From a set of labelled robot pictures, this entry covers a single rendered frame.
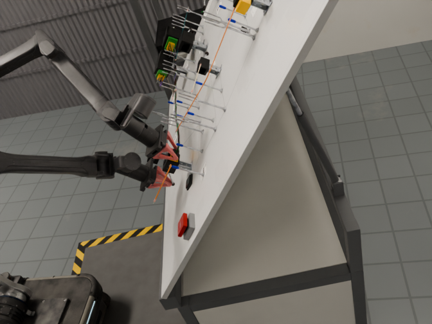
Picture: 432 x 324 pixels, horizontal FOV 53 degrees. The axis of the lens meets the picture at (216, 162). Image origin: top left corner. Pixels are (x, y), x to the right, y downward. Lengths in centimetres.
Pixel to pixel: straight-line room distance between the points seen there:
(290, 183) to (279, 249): 31
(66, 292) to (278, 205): 134
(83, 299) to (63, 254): 71
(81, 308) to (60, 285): 23
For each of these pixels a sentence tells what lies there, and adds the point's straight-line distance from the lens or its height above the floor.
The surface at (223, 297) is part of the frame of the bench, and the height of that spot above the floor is 80.
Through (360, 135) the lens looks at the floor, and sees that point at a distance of 315.
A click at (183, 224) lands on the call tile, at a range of 122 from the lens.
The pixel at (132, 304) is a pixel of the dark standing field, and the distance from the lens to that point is 260.
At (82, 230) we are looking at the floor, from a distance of 317.
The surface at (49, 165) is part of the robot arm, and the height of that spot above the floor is 134.
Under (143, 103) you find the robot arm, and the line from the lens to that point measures 131.
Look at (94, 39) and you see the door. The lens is 419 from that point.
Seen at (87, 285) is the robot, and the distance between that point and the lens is 249.
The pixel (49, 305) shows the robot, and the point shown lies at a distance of 251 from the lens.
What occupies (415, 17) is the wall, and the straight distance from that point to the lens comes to 406.
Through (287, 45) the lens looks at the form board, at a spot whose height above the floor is 156.
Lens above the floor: 200
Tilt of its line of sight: 39 degrees down
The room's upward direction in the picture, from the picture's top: 19 degrees counter-clockwise
